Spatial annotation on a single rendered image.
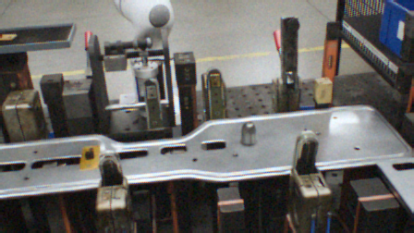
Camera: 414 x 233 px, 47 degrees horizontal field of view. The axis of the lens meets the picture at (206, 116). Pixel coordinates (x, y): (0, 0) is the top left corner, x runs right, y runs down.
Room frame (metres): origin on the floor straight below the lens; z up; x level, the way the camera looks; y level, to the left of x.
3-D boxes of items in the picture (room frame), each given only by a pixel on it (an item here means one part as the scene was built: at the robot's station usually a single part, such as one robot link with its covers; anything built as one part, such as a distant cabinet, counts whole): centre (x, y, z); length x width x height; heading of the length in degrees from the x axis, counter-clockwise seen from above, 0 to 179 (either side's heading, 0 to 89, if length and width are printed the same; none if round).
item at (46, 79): (1.04, 0.37, 0.90); 0.05 x 0.05 x 0.40; 6
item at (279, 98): (1.04, -0.20, 0.88); 0.07 x 0.06 x 0.35; 6
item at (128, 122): (1.04, 0.17, 0.94); 0.18 x 0.13 x 0.49; 96
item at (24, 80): (1.14, 0.51, 0.92); 0.10 x 0.08 x 0.45; 96
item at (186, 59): (1.07, 0.05, 0.91); 0.07 x 0.05 x 0.42; 6
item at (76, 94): (1.02, 0.30, 0.89); 0.13 x 0.11 x 0.38; 6
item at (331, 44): (1.04, -0.30, 0.95); 0.03 x 0.01 x 0.50; 96
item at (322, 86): (1.01, -0.28, 0.88); 0.04 x 0.04 x 0.36; 6
